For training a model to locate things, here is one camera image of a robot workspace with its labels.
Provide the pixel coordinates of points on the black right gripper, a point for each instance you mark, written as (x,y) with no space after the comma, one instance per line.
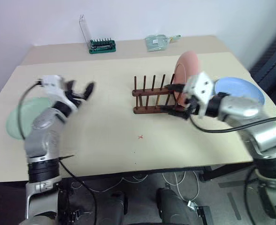
(191,103)

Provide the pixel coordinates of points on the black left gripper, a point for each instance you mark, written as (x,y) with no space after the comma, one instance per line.
(73,95)

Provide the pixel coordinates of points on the pink plate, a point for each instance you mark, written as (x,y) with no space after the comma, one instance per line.
(187,63)

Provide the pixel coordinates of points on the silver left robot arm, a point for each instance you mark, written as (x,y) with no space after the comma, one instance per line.
(41,131)

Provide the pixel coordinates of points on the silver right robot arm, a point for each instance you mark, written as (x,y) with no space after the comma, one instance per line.
(239,107)

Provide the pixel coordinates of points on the wooden dish rack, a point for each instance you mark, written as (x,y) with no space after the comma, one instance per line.
(149,110)

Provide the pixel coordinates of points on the green screwdriver bit case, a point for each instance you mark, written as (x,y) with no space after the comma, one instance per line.
(102,45)

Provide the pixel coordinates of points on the green plate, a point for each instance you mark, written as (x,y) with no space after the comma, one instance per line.
(27,110)

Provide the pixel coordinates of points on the pale green packaged item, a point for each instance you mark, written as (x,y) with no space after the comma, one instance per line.
(155,42)

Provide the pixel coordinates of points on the blue plate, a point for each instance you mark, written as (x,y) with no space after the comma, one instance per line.
(236,87)

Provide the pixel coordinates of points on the black table leg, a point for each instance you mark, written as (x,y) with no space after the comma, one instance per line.
(222,172)

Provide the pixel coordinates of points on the black chair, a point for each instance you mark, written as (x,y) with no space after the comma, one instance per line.
(269,56)

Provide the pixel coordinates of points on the dark rounded shape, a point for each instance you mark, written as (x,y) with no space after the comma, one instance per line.
(169,206)
(115,207)

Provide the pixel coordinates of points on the small black box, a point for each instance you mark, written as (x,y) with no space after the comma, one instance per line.
(203,214)

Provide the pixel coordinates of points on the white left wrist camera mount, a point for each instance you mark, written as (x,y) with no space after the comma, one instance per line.
(51,84)

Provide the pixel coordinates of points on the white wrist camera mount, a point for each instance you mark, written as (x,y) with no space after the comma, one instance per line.
(202,90)
(51,84)

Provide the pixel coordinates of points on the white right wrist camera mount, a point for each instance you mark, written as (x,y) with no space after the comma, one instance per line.
(202,90)

